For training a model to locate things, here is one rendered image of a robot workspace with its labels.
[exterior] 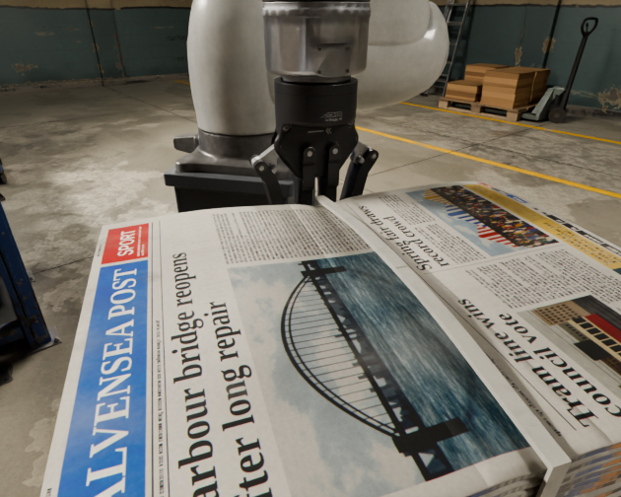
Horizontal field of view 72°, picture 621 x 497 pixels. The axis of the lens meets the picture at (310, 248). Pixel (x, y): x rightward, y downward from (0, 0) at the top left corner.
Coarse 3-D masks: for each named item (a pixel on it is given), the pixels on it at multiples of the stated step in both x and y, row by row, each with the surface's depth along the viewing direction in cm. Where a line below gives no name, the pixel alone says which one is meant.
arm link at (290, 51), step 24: (264, 24) 35; (288, 24) 33; (312, 24) 33; (336, 24) 33; (360, 24) 34; (288, 48) 34; (312, 48) 33; (336, 48) 34; (360, 48) 35; (288, 72) 35; (312, 72) 34; (336, 72) 35; (360, 72) 37
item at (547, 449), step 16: (336, 208) 37; (352, 224) 33; (368, 240) 30; (384, 256) 28; (400, 272) 26; (416, 288) 25; (432, 304) 24; (448, 320) 23; (448, 336) 22; (464, 336) 22; (464, 352) 21; (480, 352) 21; (480, 368) 20; (496, 368) 20; (496, 384) 19; (512, 400) 19; (512, 416) 18; (528, 416) 18; (528, 432) 18; (544, 432) 18; (544, 448) 17; (560, 448) 17; (560, 464) 16
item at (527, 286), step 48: (384, 192) 42; (432, 192) 41; (480, 192) 41; (432, 240) 33; (480, 240) 33; (528, 240) 33; (576, 240) 33; (480, 288) 27; (528, 288) 27; (576, 288) 27; (528, 336) 23; (576, 336) 23; (576, 384) 20
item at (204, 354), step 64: (128, 256) 30; (192, 256) 30; (256, 256) 30; (320, 256) 31; (128, 320) 24; (192, 320) 24; (256, 320) 24; (320, 320) 24; (128, 384) 20; (192, 384) 20; (256, 384) 20; (320, 384) 20; (384, 384) 20; (64, 448) 17; (128, 448) 17; (192, 448) 17; (256, 448) 17; (320, 448) 17; (384, 448) 17; (448, 448) 17
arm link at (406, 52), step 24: (384, 0) 58; (408, 0) 59; (384, 24) 59; (408, 24) 60; (432, 24) 63; (384, 48) 61; (408, 48) 62; (432, 48) 63; (384, 72) 63; (408, 72) 64; (432, 72) 66; (360, 96) 65; (384, 96) 66; (408, 96) 68
